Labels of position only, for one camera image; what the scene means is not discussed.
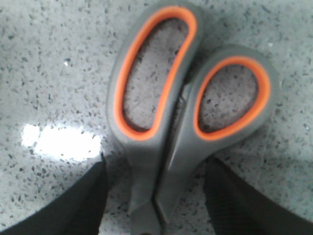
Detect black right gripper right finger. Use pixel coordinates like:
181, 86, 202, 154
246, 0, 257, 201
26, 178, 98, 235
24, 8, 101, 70
204, 157, 313, 235

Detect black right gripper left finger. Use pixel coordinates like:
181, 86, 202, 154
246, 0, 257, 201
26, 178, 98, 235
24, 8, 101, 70
1, 160, 108, 235

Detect grey orange scissors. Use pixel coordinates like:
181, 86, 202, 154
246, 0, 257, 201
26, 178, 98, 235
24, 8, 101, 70
106, 0, 279, 235

